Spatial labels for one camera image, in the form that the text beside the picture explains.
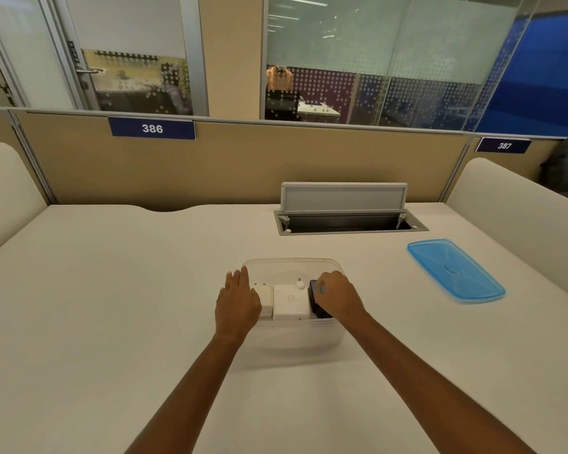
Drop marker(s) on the beige desk partition panel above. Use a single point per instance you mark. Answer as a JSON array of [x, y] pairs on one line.
[[241, 165]]

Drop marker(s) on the glass door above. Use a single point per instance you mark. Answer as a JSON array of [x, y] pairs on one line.
[[132, 51]]

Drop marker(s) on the clear plastic container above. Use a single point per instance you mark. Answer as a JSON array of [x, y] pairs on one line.
[[291, 335]]

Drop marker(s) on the person's right fingers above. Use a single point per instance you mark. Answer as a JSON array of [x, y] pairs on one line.
[[328, 282]]

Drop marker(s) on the large blue number sign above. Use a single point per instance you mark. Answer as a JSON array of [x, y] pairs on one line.
[[151, 128]]

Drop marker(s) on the person's left thumb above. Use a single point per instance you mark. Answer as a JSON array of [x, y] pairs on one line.
[[256, 295]]

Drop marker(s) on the blue plastic container lid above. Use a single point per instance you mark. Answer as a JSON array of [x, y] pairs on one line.
[[454, 271]]

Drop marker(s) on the cream desk side divider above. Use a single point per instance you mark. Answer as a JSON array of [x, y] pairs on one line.
[[525, 217], [7, 189]]

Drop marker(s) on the person's right hand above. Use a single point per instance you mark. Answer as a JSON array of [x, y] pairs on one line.
[[343, 300]]

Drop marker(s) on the frosted glass window panel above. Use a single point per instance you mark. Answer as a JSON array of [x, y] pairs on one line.
[[388, 51]]

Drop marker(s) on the white background table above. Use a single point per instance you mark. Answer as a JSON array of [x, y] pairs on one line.
[[318, 110]]

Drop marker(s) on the small blue number sign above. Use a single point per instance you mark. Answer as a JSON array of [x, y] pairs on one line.
[[503, 145]]

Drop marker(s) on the large white power adapter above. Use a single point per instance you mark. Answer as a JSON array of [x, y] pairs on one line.
[[290, 303]]

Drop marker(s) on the person's right forearm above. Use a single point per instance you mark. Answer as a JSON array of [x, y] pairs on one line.
[[421, 382]]

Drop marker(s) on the person's left hand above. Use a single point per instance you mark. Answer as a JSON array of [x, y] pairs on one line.
[[236, 309]]

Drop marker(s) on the person's left forearm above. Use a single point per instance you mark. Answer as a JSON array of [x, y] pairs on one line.
[[194, 392]]

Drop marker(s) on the small white power adapter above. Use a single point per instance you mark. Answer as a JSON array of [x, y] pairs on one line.
[[266, 297]]

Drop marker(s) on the black power adapter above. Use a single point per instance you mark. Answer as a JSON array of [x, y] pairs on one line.
[[315, 304]]

